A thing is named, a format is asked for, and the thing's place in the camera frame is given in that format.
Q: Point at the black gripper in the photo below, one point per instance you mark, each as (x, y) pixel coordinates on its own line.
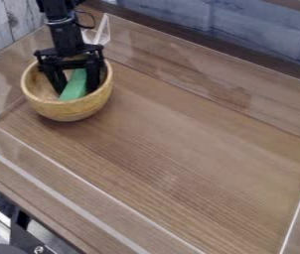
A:
(71, 52)

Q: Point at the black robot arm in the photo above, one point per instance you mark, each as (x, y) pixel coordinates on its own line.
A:
(61, 11)

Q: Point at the clear acrylic corner bracket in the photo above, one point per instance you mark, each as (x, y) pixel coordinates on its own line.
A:
(98, 36)

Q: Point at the black table leg bracket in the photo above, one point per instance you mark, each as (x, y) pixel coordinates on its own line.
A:
(20, 238)

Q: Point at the wooden bowl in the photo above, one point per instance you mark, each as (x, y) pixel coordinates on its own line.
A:
(44, 101)

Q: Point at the green stick block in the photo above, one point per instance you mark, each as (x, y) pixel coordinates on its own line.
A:
(75, 88)

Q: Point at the clear acrylic front wall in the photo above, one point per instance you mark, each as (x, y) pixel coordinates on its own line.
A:
(113, 182)

